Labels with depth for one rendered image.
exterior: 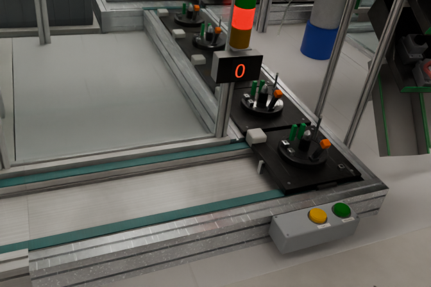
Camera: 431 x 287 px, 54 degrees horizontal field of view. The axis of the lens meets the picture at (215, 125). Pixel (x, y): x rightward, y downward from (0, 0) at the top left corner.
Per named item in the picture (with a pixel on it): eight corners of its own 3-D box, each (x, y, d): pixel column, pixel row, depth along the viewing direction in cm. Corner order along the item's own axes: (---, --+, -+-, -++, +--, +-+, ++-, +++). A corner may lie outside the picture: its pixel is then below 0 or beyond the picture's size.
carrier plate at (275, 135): (360, 179, 116) (362, 173, 115) (284, 195, 107) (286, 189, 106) (312, 129, 134) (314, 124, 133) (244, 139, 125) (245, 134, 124)
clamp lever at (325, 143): (319, 159, 114) (331, 145, 108) (312, 160, 113) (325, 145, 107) (313, 148, 116) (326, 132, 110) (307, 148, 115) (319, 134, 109)
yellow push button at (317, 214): (328, 223, 101) (330, 218, 100) (313, 227, 99) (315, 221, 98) (319, 211, 104) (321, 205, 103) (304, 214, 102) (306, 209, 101)
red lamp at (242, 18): (255, 29, 101) (258, 9, 98) (236, 30, 99) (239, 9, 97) (246, 21, 105) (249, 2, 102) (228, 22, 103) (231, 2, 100)
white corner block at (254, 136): (265, 147, 123) (267, 136, 121) (251, 149, 122) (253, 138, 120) (258, 138, 127) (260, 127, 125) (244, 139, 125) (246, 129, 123)
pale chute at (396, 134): (419, 155, 123) (430, 153, 118) (379, 157, 120) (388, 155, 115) (406, 62, 127) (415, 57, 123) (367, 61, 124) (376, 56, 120)
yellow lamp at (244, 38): (252, 48, 104) (255, 29, 101) (233, 49, 102) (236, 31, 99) (243, 40, 108) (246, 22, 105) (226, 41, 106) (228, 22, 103)
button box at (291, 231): (354, 235, 106) (361, 218, 102) (281, 255, 98) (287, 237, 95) (337, 215, 111) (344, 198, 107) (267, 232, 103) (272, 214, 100)
